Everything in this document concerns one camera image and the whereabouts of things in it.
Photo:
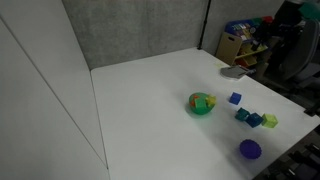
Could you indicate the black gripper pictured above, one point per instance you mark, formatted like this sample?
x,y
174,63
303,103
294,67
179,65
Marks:
x,y
268,31

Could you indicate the yellow spiky toy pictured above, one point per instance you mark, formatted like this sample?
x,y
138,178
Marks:
x,y
210,100

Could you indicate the dark robot arm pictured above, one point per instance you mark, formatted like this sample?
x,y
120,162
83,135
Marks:
x,y
291,13

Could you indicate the toy storage shelf with bins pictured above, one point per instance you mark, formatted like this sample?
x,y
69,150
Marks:
x,y
245,36

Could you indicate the royal blue toy cube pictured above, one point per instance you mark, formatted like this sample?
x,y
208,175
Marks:
x,y
235,98

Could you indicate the lime green toy cube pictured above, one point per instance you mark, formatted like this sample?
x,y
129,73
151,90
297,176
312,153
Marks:
x,y
269,120

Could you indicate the green toy block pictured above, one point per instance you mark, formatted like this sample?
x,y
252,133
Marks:
x,y
200,104

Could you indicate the orange toy piece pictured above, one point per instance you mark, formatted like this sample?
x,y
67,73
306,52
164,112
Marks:
x,y
193,100

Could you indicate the green plastic bowl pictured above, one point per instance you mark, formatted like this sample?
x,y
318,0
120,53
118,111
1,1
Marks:
x,y
200,109

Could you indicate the gray office chair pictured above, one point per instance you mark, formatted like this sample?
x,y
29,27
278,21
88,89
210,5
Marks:
x,y
301,60

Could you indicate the gray flat device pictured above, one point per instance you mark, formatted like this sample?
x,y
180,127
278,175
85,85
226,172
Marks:
x,y
234,72

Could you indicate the black vertical pole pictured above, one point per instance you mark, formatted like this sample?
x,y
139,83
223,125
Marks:
x,y
204,24

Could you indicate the blue soft block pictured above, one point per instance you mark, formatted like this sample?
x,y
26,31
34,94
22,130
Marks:
x,y
254,120

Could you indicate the purple spiky ball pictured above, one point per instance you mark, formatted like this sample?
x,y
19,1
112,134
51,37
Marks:
x,y
250,149

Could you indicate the black equipment rack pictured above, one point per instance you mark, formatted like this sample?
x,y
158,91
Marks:
x,y
296,160

